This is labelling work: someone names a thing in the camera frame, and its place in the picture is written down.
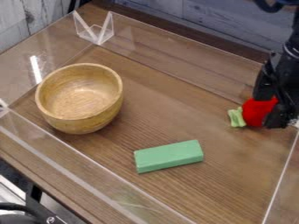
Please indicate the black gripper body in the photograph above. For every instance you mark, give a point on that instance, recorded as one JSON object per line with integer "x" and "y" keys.
{"x": 285, "y": 75}

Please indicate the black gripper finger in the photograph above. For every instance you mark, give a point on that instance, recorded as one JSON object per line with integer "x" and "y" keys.
{"x": 283, "y": 113}
{"x": 265, "y": 85}

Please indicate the red plush strawberry toy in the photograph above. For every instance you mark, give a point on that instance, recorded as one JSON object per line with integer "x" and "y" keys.
{"x": 251, "y": 113}

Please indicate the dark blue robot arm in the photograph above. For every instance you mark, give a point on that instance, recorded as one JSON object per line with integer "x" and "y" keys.
{"x": 274, "y": 8}

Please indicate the green rectangular block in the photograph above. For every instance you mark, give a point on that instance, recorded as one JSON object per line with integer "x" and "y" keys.
{"x": 167, "y": 156}

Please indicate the wooden bowl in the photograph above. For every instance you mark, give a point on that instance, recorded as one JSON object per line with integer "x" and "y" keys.
{"x": 79, "y": 97}

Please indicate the clear acrylic tray enclosure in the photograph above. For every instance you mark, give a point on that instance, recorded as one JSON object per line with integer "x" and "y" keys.
{"x": 181, "y": 86}

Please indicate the black metal table frame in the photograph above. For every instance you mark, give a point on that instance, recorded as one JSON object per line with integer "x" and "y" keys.
{"x": 51, "y": 211}

